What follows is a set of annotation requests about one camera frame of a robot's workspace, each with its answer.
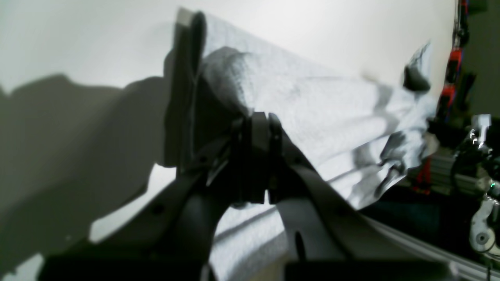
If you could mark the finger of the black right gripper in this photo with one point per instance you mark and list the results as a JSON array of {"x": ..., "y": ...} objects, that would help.
[{"x": 414, "y": 80}]

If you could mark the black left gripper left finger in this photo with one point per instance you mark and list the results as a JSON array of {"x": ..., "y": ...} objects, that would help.
[{"x": 170, "y": 238}]

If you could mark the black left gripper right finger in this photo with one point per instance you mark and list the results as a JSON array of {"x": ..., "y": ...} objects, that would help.
[{"x": 328, "y": 239}]

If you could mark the grey T-shirt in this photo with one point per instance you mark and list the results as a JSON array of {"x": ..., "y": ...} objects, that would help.
[{"x": 362, "y": 136}]

